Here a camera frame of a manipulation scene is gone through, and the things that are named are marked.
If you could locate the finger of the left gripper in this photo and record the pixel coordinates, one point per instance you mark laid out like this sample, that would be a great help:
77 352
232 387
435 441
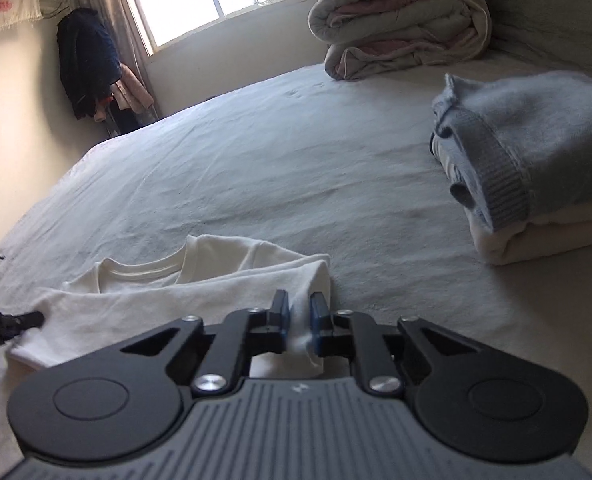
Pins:
17 324

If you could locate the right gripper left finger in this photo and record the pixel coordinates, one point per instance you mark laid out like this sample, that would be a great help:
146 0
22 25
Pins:
228 348

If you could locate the cream Pooh t-shirt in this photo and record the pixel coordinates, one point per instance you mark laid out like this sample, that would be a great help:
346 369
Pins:
209 277

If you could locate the folded grey sweater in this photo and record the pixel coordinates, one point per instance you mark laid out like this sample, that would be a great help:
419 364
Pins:
522 145

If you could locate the grey bed sheet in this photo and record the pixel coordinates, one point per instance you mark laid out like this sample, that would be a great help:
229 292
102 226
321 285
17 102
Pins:
317 166

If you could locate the grey window curtain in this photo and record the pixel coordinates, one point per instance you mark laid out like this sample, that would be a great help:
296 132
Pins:
128 31

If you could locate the folded cream garment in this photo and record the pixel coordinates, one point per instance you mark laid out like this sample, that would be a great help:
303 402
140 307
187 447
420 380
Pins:
547 235

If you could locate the hanging dark clothes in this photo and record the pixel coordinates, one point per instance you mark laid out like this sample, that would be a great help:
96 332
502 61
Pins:
98 85

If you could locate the folded grey pink duvet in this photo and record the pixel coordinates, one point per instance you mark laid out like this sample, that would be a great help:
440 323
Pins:
368 37

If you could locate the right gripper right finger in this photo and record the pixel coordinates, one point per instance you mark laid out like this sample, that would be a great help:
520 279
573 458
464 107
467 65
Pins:
356 337

